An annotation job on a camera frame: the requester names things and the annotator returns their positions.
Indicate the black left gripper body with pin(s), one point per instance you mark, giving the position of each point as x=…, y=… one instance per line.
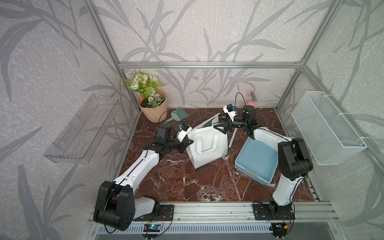
x=172, y=144

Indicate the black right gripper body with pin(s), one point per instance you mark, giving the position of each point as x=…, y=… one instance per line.
x=237, y=123

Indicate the white insulated delivery bag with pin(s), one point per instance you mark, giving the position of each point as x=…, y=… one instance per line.
x=209, y=144

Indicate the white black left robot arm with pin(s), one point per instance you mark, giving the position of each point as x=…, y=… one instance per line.
x=116, y=205

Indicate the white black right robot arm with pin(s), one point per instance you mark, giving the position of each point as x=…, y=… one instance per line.
x=294, y=162

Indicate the white strip on table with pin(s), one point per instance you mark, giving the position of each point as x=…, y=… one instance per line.
x=232, y=138

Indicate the pink spray bottle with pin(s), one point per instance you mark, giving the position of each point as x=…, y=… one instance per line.
x=253, y=100

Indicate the beige ribbed flower pot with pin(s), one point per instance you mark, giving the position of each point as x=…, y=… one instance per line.
x=159, y=114

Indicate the small green hand brush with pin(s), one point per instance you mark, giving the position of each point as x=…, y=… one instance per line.
x=177, y=115

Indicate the light blue plastic basket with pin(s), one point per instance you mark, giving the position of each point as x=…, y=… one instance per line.
x=258, y=161

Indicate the artificial green white plant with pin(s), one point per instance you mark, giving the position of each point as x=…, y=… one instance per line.
x=147, y=86

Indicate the green circuit board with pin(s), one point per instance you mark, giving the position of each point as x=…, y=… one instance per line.
x=152, y=228

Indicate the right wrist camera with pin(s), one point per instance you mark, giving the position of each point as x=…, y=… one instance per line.
x=231, y=111

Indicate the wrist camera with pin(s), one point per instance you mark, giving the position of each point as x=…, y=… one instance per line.
x=184, y=130
x=231, y=111

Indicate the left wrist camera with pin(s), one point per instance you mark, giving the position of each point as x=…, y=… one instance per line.
x=184, y=130

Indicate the white wire mesh basket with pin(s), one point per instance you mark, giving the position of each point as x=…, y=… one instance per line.
x=328, y=134

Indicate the clear plastic wall shelf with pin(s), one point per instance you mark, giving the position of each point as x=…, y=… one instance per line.
x=78, y=142

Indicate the right circuit board with wires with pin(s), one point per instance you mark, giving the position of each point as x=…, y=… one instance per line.
x=280, y=227

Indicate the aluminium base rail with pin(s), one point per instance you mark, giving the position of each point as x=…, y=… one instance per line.
x=311, y=220

